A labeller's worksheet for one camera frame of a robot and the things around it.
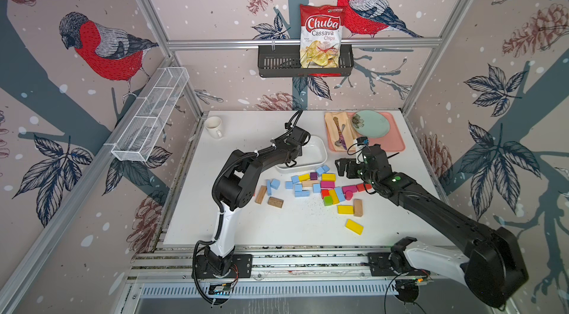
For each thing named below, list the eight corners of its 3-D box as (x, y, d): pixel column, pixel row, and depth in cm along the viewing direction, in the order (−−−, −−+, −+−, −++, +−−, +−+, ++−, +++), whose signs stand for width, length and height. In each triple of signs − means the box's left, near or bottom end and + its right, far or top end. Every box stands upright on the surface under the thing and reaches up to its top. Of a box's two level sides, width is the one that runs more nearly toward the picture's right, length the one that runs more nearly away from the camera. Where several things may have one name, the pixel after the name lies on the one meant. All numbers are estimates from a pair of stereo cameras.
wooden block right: (353, 215, 86) (355, 213, 84) (353, 200, 90) (354, 197, 89) (362, 217, 86) (363, 215, 84) (361, 201, 90) (363, 199, 88)
